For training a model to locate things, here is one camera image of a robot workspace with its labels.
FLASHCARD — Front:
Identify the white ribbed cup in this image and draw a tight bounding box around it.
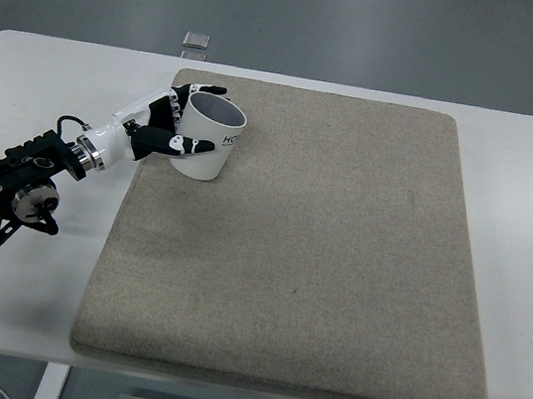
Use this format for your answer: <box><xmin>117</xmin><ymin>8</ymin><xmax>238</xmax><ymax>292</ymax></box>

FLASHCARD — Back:
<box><xmin>167</xmin><ymin>88</ymin><xmax>251</xmax><ymax>187</ymax></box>

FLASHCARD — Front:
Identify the white table leg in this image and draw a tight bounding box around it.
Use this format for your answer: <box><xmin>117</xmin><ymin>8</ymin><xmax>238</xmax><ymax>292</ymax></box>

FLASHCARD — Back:
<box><xmin>31</xmin><ymin>359</ymin><xmax>72</xmax><ymax>399</ymax></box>

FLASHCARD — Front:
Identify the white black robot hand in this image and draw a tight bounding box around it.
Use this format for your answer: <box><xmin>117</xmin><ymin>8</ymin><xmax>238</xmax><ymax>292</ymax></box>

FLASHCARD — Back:
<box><xmin>80</xmin><ymin>66</ymin><xmax>229</xmax><ymax>186</ymax></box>

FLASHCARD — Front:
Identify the beige fabric mat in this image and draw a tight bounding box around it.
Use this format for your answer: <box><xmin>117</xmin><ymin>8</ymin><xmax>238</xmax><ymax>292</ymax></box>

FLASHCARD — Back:
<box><xmin>65</xmin><ymin>55</ymin><xmax>533</xmax><ymax>399</ymax></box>

